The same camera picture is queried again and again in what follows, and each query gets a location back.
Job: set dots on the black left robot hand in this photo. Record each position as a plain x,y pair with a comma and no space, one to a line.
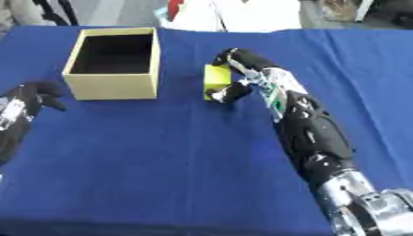
33,92

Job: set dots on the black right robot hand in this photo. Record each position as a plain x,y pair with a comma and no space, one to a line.
252,61

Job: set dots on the yellow-green rectangular block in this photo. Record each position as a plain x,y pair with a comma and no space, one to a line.
216,78

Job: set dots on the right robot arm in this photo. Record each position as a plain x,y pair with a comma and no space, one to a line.
317,135

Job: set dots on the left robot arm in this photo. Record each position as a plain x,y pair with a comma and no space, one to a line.
10,123

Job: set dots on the tan cardboard box dark inside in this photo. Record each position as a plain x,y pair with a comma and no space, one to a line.
115,84

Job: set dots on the black tripod legs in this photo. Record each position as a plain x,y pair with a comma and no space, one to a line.
60,10

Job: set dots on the white chair leg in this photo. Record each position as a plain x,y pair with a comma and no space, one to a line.
363,9

